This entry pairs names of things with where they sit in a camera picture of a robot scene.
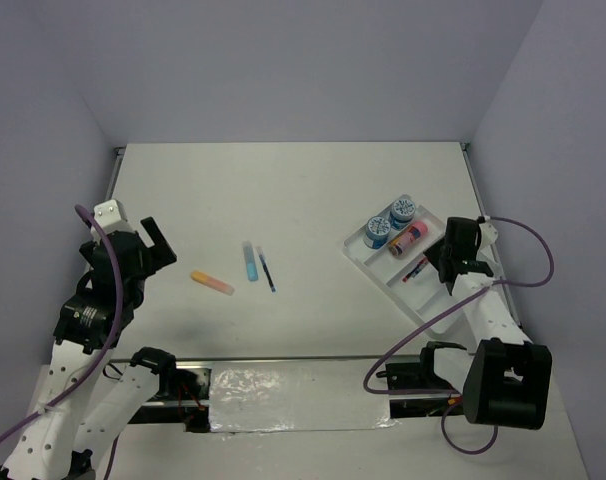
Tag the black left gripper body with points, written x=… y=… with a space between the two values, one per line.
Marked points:
x=149 y=269

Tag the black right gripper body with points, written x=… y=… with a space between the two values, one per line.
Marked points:
x=438 y=252

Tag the red pen refill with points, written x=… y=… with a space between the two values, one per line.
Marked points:
x=414 y=271

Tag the pink cap glue stick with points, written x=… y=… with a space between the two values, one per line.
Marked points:
x=407 y=238

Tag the orange pink highlighter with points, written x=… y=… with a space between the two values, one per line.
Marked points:
x=212 y=282

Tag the blue round jar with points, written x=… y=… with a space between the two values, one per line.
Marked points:
x=401 y=213
x=377 y=231

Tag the blue highlighter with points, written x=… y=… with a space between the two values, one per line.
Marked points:
x=250 y=261

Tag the dark blue pen refill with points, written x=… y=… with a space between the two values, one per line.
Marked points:
x=265 y=267

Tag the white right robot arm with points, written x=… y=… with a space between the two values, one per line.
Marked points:
x=504 y=378

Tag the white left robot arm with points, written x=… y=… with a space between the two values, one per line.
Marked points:
x=64 y=437

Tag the white compartment tray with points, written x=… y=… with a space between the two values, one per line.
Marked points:
x=410 y=281

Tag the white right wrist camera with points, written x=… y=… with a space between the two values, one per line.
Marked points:
x=488 y=233

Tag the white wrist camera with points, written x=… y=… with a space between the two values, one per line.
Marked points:
x=111 y=217
x=488 y=233

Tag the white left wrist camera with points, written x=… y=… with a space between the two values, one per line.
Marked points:
x=111 y=217

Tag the black metal rail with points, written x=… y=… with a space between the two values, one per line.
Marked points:
x=187 y=404

